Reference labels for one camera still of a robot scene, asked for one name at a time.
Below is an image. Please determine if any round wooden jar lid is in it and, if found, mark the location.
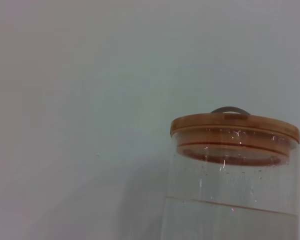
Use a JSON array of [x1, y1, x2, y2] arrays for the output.
[[169, 105, 300, 168]]

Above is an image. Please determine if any glass water dispenser jar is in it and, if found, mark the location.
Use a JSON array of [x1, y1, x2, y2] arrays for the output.
[[160, 129, 300, 240]]

